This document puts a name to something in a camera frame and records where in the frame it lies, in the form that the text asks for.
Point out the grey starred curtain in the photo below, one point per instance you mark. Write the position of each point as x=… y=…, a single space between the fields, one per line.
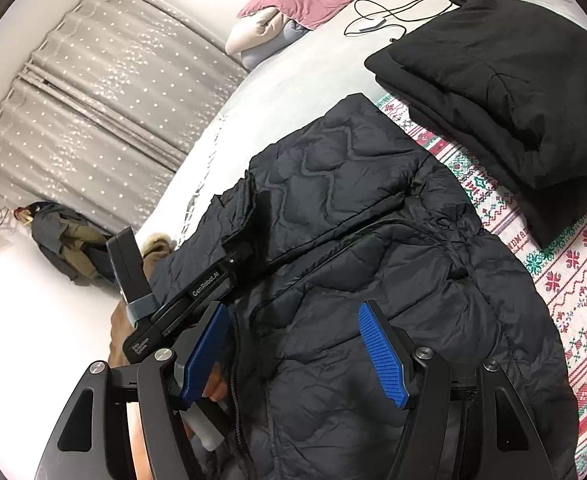
x=98 y=85

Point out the cream and blue plush cushion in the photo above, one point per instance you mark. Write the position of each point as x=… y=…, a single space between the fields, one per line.
x=268 y=52

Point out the pink pillow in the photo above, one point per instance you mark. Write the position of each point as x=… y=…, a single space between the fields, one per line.
x=303 y=2

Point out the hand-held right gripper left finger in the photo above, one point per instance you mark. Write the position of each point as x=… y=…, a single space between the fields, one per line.
x=204 y=355

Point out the dark navy quilted jacket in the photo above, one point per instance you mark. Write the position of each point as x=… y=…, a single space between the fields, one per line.
x=348 y=240

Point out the white charger adapter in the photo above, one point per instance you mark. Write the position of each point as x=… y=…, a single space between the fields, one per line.
x=371 y=24

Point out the black folded garment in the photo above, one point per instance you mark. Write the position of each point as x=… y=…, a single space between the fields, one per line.
x=498 y=85

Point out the pale folded duvet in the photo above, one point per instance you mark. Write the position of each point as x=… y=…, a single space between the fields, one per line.
x=256 y=30

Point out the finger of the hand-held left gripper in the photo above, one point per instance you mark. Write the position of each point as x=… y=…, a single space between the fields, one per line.
x=236 y=257

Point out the person's left forearm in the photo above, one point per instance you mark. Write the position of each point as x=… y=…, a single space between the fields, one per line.
x=136 y=440

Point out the white bed sheet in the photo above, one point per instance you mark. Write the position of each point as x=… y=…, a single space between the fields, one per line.
x=298 y=85

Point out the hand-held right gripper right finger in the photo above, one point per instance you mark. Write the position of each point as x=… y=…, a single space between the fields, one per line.
x=381 y=355

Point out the olive hanging jacket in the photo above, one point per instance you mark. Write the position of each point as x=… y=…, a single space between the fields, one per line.
x=85 y=252

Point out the dark grey hanging coat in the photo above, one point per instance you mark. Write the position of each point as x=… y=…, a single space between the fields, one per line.
x=48 y=232

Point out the brown cloth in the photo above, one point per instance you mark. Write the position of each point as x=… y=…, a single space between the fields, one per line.
x=119 y=332

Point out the person's left hand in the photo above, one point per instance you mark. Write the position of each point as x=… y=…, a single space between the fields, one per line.
x=217 y=385

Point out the red green printed blanket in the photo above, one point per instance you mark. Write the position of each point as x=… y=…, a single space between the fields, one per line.
x=573 y=280

